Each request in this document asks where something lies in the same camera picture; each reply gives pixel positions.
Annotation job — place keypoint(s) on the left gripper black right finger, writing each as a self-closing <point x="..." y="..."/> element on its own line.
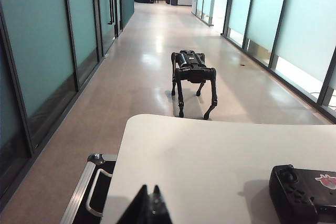
<point x="160" y="211"/>

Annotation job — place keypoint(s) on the black quadruped robot dog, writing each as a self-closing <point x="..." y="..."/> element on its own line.
<point x="193" y="73"/>

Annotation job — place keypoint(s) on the black aluminium-edged flight case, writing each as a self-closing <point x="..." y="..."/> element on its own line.
<point x="78" y="195"/>

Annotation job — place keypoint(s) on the black remote control with sticker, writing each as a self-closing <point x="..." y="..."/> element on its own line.
<point x="294" y="197"/>

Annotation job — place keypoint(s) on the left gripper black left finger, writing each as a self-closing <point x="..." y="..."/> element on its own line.
<point x="139" y="208"/>

